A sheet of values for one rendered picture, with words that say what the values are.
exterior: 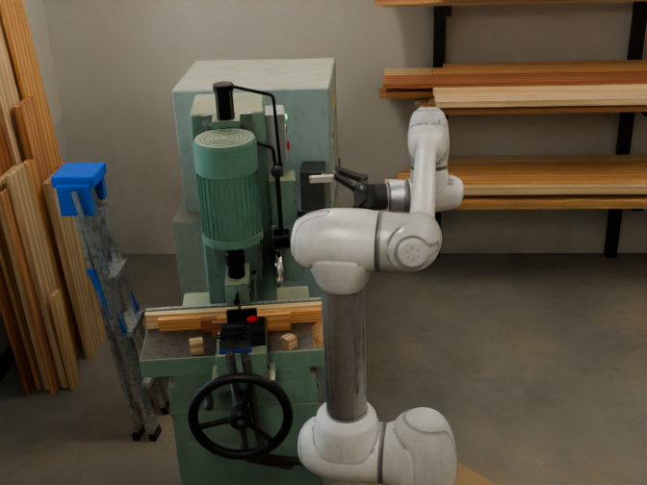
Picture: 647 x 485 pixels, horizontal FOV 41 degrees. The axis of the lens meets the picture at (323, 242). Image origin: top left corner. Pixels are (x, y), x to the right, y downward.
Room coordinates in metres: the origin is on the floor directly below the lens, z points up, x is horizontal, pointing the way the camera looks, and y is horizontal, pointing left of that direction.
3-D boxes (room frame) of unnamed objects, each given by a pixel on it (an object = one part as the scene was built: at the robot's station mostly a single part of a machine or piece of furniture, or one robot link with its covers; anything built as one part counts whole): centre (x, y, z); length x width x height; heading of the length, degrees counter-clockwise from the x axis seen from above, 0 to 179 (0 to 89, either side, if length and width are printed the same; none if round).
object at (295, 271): (2.45, 0.11, 1.02); 0.09 x 0.07 x 0.12; 93
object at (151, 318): (2.28, 0.25, 0.92); 0.60 x 0.02 x 0.05; 93
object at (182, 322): (2.26, 0.20, 0.92); 0.62 x 0.02 x 0.04; 93
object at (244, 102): (2.55, 0.28, 1.16); 0.22 x 0.22 x 0.72; 3
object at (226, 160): (2.26, 0.26, 1.35); 0.18 x 0.18 x 0.31
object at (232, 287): (2.28, 0.26, 1.03); 0.14 x 0.07 x 0.09; 3
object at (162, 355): (2.16, 0.25, 0.87); 0.61 x 0.30 x 0.06; 93
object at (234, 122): (2.40, 0.27, 1.54); 0.08 x 0.08 x 0.17; 3
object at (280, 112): (2.59, 0.14, 1.40); 0.10 x 0.06 x 0.16; 3
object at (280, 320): (2.23, 0.22, 0.93); 0.22 x 0.01 x 0.06; 93
